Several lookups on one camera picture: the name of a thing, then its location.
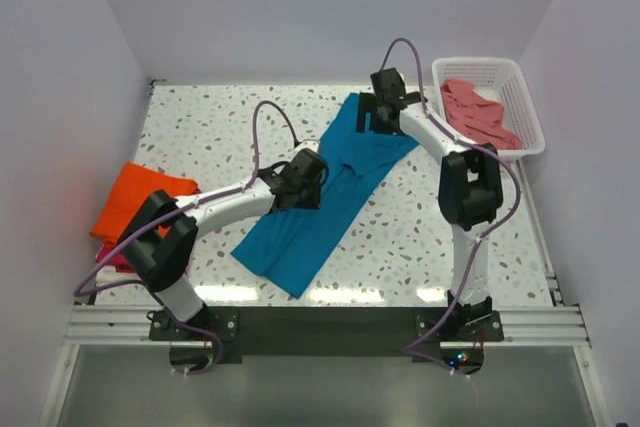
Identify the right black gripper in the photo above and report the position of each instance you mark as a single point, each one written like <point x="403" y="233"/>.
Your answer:
<point x="369" y="104"/>

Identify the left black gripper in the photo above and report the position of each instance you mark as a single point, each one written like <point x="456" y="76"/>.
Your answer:
<point x="314" y="200"/>

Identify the blue t shirt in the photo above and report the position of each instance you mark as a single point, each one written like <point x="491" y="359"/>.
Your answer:
<point x="289" y="248"/>

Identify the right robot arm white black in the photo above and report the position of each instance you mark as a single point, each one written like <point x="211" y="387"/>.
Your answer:
<point x="469" y="191"/>

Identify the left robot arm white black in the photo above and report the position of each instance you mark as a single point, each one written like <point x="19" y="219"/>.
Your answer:
<point x="250" y="198"/>

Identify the salmon pink t shirt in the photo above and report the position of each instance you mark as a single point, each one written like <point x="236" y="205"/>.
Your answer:
<point x="476" y="117"/>

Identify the white plastic basket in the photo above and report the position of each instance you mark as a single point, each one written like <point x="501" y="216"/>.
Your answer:
<point x="501" y="80"/>

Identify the orange folded t shirt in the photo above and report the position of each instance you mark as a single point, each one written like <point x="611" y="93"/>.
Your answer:
<point x="131" y="188"/>

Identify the magenta folded t shirt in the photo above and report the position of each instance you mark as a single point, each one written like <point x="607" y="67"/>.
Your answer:
<point x="112" y="259"/>

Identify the white folded t shirt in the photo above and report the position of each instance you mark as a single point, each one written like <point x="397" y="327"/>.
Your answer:
<point x="109" y="275"/>

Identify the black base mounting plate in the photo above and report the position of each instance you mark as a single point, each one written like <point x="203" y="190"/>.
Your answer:
<point x="228" y="335"/>

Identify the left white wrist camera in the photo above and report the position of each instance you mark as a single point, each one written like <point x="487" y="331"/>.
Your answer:
<point x="309" y="144"/>

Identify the aluminium rail frame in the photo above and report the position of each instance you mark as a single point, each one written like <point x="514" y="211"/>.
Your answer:
<point x="95" y="325"/>

